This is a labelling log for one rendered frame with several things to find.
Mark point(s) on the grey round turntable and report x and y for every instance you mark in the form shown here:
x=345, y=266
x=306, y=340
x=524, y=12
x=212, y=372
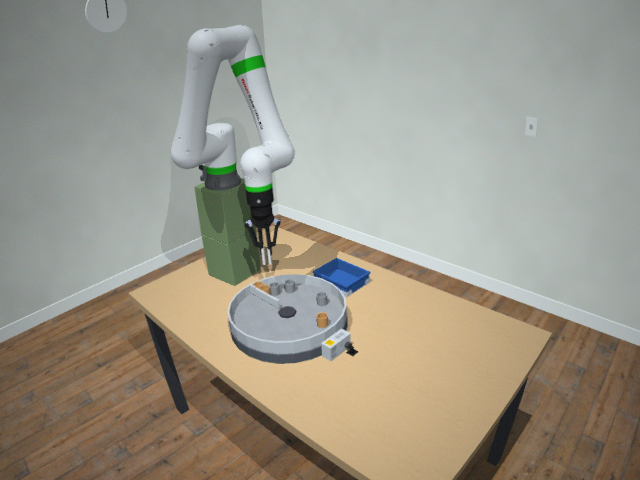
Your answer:
x=258, y=314

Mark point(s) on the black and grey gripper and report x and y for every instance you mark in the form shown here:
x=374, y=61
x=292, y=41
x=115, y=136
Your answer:
x=262, y=217

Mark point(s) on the blue open crate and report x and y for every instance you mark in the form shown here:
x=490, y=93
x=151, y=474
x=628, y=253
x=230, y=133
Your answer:
x=346, y=276

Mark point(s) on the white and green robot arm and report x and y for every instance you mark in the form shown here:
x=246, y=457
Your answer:
x=192, y=146

